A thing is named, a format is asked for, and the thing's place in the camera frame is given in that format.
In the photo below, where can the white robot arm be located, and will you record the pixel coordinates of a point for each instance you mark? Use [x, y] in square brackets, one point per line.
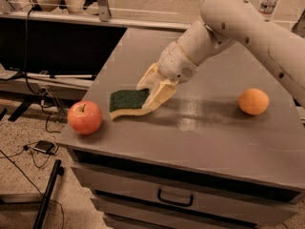
[220, 24]

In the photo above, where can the right metal window post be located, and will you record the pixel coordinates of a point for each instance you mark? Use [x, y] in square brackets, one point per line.
[299, 27]

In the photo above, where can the green and yellow sponge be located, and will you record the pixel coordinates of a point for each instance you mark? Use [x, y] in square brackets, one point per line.
[128, 102]

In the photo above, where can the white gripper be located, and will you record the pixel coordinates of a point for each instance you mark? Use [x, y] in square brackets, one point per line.
[175, 63]

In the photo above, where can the clear plastic water bottle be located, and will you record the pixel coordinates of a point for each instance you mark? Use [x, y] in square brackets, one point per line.
[267, 8]

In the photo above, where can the grey drawer cabinet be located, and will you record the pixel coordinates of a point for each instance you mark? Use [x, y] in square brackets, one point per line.
[244, 171]

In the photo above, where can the left metal window post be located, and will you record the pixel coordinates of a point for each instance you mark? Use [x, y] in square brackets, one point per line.
[103, 10]

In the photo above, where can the black drawer handle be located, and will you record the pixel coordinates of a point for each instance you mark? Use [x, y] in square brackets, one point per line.
[174, 199]

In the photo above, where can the red apple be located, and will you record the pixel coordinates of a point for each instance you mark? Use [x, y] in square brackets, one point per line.
[85, 117]

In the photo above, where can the orange fruit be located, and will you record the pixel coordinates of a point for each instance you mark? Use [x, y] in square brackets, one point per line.
[253, 102]

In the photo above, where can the black metal stand leg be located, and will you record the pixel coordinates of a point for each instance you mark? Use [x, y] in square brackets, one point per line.
[57, 170]

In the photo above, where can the metal window post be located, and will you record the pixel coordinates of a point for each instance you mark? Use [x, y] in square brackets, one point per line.
[103, 10]
[299, 27]

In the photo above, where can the black power adapter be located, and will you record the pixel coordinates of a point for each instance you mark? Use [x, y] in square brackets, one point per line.
[43, 146]

